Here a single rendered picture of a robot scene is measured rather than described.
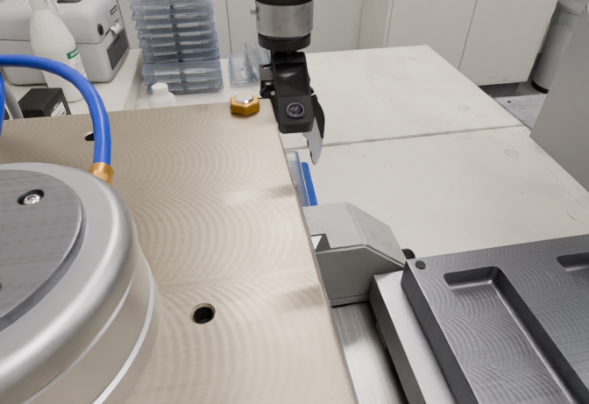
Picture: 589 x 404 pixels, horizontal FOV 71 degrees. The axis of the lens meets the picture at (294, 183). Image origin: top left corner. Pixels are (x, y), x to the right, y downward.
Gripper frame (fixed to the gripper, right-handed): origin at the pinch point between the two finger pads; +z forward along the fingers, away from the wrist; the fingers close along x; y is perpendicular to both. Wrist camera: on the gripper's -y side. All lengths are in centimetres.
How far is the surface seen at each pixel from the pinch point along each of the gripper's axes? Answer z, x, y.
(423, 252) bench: 8.4, -19.0, -13.6
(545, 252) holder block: -15.9, -15.0, -35.3
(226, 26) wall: 40, 17, 201
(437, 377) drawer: -13.4, -5.0, -41.9
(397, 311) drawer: -13.4, -4.0, -37.1
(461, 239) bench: 8.4, -25.8, -11.7
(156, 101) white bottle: -4.4, 21.8, 15.7
